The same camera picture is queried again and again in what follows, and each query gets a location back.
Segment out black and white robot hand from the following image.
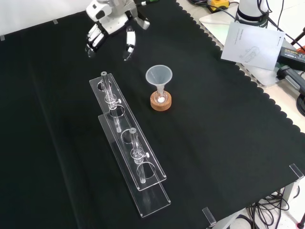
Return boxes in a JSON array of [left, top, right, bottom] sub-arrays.
[[84, 0, 151, 62]]

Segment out clear plastic funnel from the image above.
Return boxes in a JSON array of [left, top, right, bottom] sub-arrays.
[[145, 65, 173, 96]]

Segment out clear round-bottom flask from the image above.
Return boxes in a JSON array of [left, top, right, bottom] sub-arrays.
[[153, 89, 168, 104]]

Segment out clear funnel stand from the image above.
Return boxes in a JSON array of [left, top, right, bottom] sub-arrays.
[[89, 71, 172, 219]]

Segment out yellow stop button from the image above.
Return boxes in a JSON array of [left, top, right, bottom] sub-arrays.
[[207, 0, 230, 13]]

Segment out white printed paper sheet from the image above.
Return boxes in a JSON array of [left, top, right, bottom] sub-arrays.
[[220, 21, 286, 71]]

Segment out black cloth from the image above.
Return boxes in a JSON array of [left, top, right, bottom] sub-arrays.
[[0, 0, 305, 229]]

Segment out black power adapter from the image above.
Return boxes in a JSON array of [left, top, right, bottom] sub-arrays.
[[277, 45, 305, 71]]

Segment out black tripod leg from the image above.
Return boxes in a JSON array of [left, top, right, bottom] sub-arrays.
[[290, 28, 305, 51]]

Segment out clear cloth clip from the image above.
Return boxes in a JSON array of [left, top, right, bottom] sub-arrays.
[[289, 163, 305, 182], [202, 207, 217, 225]]

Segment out cork ring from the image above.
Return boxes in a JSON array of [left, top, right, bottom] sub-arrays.
[[150, 92, 173, 112]]

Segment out grey handle tool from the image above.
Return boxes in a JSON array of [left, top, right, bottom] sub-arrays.
[[276, 65, 305, 93]]

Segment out black cable bundle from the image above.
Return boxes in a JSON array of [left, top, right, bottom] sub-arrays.
[[245, 186, 305, 229]]

